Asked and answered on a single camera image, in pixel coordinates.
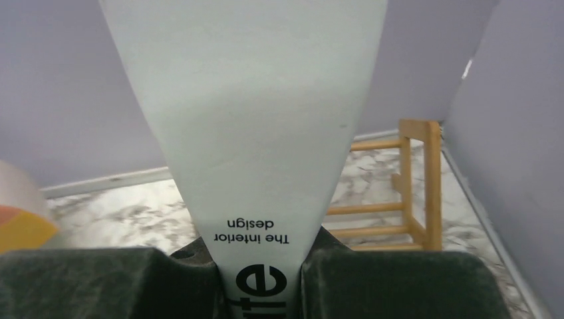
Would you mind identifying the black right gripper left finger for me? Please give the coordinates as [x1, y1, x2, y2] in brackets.
[1, 239, 227, 318]

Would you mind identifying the cream orange cylinder container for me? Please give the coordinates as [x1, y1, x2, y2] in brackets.
[1, 161, 59, 254]

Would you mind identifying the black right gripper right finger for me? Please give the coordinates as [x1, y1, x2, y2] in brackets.
[300, 229, 510, 319]

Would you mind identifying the wooden book rack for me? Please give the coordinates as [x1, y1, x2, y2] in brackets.
[327, 118, 442, 251]

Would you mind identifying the white Decorate book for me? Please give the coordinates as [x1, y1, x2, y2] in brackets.
[100, 1, 387, 318]

